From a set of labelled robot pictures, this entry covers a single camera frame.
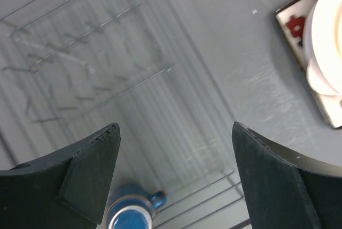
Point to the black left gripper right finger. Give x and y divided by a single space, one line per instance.
284 188

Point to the blue ceramic mug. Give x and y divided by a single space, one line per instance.
131 206

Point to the black wire dish rack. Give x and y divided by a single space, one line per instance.
71 67

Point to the square floral ceramic plate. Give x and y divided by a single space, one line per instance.
291 20

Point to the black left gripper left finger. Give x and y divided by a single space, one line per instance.
67 188

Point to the cream round plate with drawing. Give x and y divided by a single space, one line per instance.
326 39

